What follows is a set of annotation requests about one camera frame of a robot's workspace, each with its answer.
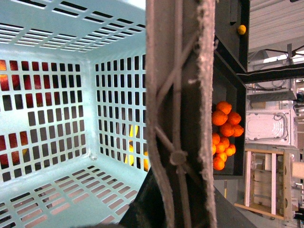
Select yellow mangoes behind basket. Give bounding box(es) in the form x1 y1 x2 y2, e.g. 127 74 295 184
123 124 150 172

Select pile of oranges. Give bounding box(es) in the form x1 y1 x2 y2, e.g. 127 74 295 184
211 101 244 171

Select red apples behind basket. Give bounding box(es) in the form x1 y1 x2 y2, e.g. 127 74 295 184
0 59 67 169

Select wooden fruit display stand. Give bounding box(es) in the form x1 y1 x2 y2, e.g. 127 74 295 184
211 0 250 180

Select small yellow lemon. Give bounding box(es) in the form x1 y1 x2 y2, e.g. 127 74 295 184
237 25 247 36

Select white washing machine back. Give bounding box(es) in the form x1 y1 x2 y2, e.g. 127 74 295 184
245 108 297 148

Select wooden pallet frame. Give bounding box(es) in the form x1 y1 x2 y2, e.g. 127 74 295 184
234 148 294 221

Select light blue plastic basket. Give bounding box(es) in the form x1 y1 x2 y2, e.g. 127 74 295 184
0 0 148 228

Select grey padded left gripper finger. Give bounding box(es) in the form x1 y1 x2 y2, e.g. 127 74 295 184
145 0 217 228

